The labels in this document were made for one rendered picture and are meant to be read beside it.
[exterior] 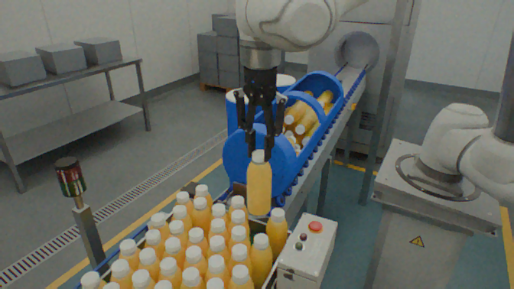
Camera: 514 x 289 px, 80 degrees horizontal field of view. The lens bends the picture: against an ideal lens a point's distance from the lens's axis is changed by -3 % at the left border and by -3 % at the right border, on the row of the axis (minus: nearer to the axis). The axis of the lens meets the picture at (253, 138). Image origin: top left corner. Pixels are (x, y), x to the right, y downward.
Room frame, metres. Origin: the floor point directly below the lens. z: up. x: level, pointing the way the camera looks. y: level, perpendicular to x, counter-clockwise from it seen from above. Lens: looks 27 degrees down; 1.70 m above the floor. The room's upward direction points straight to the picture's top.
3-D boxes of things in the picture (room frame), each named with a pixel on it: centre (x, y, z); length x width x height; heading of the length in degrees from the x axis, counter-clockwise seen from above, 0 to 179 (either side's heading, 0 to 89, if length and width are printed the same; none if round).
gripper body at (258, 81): (0.69, -0.01, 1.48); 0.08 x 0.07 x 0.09; 64
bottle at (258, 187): (0.69, -0.01, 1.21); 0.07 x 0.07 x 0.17
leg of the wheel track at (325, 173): (1.82, -0.50, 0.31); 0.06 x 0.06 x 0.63; 64
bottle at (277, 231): (0.72, -0.07, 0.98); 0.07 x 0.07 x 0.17
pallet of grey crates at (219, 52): (5.11, 0.19, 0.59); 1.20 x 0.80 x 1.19; 59
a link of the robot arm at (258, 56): (0.69, -0.01, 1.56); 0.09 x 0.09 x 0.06
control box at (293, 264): (0.59, -0.14, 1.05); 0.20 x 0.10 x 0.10; 154
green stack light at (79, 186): (0.72, 0.52, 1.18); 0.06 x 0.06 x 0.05
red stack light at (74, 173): (0.72, 0.52, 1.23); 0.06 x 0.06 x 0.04
